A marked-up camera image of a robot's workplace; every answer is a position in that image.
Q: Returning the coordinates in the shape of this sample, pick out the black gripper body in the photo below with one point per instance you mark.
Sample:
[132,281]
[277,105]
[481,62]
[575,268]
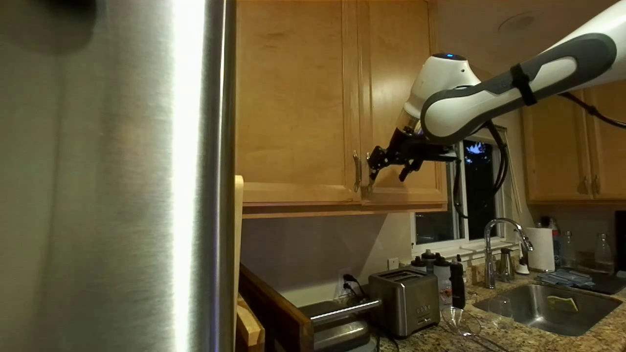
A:
[408,147]

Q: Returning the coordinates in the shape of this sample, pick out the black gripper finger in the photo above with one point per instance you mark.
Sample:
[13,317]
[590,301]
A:
[412,168]
[379,158]

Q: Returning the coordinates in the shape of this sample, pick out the wide wooden cabinet door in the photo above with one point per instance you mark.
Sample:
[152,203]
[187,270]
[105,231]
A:
[404,78]

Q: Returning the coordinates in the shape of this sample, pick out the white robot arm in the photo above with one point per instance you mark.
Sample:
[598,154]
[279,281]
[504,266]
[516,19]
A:
[471,104]

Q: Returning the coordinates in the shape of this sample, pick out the wooden cabinet beside window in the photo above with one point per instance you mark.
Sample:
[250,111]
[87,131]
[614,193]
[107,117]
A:
[555,156]

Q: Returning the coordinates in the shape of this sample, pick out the white framed window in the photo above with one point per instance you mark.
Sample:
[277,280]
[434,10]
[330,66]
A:
[483,176]

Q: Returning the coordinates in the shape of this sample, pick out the black lidded container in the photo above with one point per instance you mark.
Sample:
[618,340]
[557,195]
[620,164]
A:
[432,260]

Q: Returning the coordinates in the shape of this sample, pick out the chrome kitchen faucet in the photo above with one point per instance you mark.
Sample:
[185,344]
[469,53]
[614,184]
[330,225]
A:
[490,260]

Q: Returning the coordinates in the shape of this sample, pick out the black slim bottle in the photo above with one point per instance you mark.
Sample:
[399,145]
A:
[459,285]

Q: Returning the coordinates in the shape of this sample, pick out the black power plug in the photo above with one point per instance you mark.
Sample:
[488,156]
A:
[354,283]

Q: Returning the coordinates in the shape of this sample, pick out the stainless steel toaster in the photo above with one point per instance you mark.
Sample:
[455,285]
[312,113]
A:
[408,303]

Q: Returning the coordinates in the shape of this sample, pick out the small soap dispenser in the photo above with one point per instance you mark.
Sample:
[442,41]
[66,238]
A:
[524,264]

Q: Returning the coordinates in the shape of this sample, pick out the white paper towel roll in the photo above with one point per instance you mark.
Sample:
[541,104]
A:
[541,250]

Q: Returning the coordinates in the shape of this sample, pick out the clear wine glass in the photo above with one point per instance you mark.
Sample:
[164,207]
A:
[457,319]

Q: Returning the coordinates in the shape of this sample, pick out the tall light wooden board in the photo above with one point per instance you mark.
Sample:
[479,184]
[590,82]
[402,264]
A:
[240,246]

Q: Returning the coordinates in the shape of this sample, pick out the clear glass bottle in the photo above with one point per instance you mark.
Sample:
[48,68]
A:
[606,254]
[569,250]

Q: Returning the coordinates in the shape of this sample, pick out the dark wooden cutting board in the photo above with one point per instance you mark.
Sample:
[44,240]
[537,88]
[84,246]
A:
[281,319]

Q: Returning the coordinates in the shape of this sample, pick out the grey dish cloth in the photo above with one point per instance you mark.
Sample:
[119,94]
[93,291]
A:
[569,278]

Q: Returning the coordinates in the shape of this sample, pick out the stainless steel sink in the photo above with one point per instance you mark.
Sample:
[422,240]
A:
[555,305]

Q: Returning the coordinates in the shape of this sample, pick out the dark countertop appliance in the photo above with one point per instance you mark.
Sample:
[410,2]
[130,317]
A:
[622,240]

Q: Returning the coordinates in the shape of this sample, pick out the black drying mat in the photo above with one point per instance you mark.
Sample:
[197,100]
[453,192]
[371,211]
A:
[610,283]

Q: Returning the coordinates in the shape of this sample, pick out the stainless steel refrigerator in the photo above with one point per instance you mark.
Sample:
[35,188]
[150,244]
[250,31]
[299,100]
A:
[111,182]

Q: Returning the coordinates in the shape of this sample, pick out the wooden wall cabinet body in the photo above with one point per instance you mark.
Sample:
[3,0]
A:
[314,211]

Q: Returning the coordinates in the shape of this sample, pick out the white wall outlet plate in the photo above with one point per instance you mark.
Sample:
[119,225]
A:
[395,262]

